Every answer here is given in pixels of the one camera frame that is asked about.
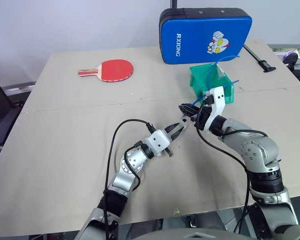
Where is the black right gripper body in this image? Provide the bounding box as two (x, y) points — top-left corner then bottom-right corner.
(193, 103), (213, 132)

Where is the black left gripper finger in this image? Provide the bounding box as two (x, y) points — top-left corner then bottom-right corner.
(171, 126), (188, 141)
(166, 121), (183, 133)

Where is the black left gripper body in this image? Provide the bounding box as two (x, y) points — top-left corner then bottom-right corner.
(163, 126), (176, 158)

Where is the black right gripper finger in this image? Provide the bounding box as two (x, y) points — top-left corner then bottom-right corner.
(178, 103), (200, 113)
(180, 109), (199, 120)

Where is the thin blue cable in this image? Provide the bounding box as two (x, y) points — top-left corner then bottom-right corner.
(191, 55), (241, 106)

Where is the green plastic bin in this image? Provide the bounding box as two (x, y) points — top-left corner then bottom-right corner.
(189, 62), (237, 106)

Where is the blue RXIONG kick pad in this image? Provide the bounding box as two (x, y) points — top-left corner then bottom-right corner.
(158, 7), (253, 65)

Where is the red table tennis paddle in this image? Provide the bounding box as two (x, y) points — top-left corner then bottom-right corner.
(77, 59), (135, 83)

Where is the grey robot torso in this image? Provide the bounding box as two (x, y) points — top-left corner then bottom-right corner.
(129, 209), (256, 240)

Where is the purple and black object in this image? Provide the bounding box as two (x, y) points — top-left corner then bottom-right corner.
(281, 50), (300, 72)

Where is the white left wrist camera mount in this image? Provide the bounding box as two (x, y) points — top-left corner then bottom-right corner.
(142, 128), (172, 158)

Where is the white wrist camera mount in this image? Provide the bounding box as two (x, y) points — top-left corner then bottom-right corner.
(142, 128), (172, 158)
(203, 85), (227, 133)

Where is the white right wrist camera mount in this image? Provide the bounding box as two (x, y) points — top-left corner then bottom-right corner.
(203, 85), (227, 133)

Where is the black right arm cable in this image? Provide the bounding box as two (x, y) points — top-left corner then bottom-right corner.
(195, 104), (269, 235)

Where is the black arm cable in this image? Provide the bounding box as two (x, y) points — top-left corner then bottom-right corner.
(195, 104), (269, 235)
(99, 119), (156, 240)

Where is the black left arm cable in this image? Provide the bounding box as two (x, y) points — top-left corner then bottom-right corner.
(99, 119), (156, 240)

